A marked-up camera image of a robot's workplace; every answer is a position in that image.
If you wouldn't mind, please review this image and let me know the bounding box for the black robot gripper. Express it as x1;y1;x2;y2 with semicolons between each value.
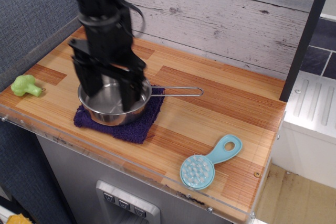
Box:
69;15;145;112

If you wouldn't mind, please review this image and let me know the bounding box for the light blue scrub brush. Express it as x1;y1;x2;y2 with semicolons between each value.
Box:
180;135;243;190

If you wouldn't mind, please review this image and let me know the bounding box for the green toy broccoli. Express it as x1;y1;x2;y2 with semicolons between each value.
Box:
10;74;42;97

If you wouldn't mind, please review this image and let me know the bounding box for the clear acrylic edge guard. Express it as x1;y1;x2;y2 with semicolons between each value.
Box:
1;105;256;223

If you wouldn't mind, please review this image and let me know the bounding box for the yellow object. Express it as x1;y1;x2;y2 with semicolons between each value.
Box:
6;214;32;224

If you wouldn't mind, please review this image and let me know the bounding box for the stainless steel pot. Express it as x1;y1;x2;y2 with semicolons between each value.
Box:
78;76;204;126

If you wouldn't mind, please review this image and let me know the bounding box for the white ribbed box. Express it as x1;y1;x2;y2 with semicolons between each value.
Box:
271;71;335;188

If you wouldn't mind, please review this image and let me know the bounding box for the black vertical post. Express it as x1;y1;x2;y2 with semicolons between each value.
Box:
279;0;326;102

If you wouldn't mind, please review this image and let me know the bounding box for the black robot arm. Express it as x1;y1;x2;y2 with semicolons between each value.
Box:
69;0;146;111

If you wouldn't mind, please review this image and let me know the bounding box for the silver dispenser panel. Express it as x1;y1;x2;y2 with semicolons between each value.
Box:
96;180;161;224

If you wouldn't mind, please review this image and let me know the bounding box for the purple terry cloth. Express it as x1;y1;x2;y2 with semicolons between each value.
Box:
73;88;164;144

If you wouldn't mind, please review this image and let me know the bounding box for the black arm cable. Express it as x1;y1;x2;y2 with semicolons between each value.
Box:
123;0;145;38

